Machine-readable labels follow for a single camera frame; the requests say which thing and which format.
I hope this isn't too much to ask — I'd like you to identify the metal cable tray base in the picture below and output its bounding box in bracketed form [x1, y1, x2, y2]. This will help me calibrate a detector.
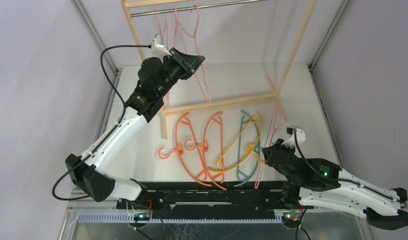
[59, 199, 377, 240]

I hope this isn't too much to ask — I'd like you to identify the metal rack rod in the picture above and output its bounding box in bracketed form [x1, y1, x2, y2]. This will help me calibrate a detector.
[130, 0, 267, 18]

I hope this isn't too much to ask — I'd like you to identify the aluminium frame post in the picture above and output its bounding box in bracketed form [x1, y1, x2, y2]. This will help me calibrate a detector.
[308, 0, 353, 167]
[71, 0, 119, 139]

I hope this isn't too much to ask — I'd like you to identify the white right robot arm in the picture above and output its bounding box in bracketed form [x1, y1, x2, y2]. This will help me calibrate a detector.
[262, 138, 408, 231]

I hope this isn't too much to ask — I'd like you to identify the aluminium frame post left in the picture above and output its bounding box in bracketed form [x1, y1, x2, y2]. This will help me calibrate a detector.
[71, 0, 119, 139]

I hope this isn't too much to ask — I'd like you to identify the hanging pink wire hanger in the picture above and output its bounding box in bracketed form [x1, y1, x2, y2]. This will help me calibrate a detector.
[156, 9, 171, 107]

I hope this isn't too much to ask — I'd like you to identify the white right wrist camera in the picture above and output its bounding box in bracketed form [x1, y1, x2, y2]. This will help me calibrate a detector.
[281, 125, 306, 149]

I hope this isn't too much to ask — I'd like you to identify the teal plastic hanger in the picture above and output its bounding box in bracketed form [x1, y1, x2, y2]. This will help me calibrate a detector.
[233, 109, 261, 188]

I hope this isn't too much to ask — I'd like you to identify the black left camera cable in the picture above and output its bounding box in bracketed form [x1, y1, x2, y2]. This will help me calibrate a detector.
[52, 44, 153, 202]

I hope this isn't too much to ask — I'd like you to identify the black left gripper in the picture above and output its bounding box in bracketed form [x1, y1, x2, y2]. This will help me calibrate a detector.
[156, 48, 205, 98]

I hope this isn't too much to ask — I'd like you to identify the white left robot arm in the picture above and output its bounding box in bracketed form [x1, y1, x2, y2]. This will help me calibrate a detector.
[65, 47, 206, 209]

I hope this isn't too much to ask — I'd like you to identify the orange plastic hanger left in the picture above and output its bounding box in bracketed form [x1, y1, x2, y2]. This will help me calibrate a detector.
[158, 112, 212, 187]

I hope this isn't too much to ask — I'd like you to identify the black camera cable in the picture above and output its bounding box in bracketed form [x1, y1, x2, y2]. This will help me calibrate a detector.
[286, 127, 408, 210]
[52, 44, 153, 202]

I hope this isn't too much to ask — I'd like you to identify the yellow plastic hanger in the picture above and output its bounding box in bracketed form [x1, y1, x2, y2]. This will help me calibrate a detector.
[209, 110, 264, 175]

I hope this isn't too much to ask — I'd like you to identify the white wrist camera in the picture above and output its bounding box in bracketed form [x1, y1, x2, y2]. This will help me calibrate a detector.
[281, 125, 306, 149]
[151, 34, 171, 59]

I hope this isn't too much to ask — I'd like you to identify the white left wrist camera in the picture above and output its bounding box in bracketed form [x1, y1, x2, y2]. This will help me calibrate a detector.
[151, 34, 171, 59]

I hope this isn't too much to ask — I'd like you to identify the orange plastic hanger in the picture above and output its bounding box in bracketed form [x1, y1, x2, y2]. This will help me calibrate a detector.
[179, 111, 227, 191]
[158, 112, 212, 187]

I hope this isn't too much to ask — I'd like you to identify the wooden clothes rack frame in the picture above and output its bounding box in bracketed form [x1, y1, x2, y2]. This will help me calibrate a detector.
[121, 0, 317, 139]

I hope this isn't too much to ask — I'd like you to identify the black right camera cable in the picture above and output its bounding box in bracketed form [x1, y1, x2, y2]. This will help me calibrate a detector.
[286, 127, 408, 210]

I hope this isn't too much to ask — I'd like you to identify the aluminium frame post right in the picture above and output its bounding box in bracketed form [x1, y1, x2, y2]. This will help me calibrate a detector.
[308, 0, 353, 167]

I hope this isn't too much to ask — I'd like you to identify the pink wire hanger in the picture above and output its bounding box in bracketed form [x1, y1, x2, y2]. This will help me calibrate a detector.
[156, 9, 171, 107]
[173, 8, 188, 54]
[254, 98, 286, 190]
[182, 4, 211, 103]

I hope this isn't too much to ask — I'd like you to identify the orange plastic hanger right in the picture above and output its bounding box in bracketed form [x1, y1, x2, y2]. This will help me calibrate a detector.
[179, 111, 227, 191]

